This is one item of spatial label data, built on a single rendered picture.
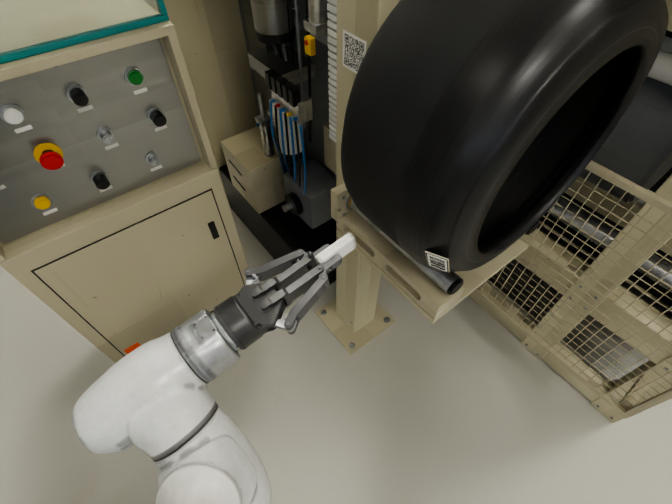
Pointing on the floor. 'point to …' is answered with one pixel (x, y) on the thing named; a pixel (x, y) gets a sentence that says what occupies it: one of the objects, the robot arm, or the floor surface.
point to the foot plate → (358, 330)
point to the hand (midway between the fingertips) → (336, 252)
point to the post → (360, 279)
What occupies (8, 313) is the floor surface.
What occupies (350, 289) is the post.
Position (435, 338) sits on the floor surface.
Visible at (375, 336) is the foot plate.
